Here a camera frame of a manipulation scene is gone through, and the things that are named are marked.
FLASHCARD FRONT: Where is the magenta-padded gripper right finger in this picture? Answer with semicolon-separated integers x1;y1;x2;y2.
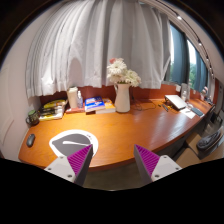
133;143;183;185

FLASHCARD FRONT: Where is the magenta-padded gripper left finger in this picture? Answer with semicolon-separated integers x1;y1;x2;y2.
44;143;95;187

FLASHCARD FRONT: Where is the dark grey computer mouse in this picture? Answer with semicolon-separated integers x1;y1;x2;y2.
25;133;36;148

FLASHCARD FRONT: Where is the white and grey mouse pad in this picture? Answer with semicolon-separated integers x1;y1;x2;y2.
48;129;100;158

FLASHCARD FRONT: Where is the white and yellow book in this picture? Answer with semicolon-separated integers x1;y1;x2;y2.
38;112;64;122

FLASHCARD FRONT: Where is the beige chair with dark cushion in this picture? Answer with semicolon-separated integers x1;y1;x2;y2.
175;125;224;168

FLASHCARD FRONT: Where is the red book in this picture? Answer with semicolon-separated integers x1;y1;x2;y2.
65;106;86;115

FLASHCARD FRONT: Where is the dark mug with green inside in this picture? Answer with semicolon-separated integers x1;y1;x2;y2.
25;109;41;128

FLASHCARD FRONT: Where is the white paper sheet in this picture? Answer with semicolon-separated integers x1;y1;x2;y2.
179;107;198;120

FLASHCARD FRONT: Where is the black and yellow book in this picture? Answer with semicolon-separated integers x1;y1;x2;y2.
42;99;68;110

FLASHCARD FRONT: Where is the silver laptop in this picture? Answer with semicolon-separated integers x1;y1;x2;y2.
164;94;188;111

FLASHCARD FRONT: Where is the clear spray bottle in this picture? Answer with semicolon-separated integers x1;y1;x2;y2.
76;90;84;109

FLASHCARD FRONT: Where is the cream lidded cup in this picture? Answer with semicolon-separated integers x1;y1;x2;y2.
66;86;80;109

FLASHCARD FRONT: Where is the blue book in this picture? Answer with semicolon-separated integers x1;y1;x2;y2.
84;96;106;113

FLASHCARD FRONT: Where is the white pitcher vase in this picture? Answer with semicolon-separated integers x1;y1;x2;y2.
113;82;132;114

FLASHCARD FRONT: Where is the dark teal curtain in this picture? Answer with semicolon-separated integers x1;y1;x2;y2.
169;24;188;85
194;49;209;93

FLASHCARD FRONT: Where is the white flower bouquet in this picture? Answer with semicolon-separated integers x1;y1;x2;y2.
106;57;142;88

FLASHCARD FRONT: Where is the white curtain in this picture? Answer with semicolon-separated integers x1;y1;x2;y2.
25;0;172;99

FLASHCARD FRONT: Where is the black cable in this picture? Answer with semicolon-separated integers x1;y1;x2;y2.
130;98;158;112

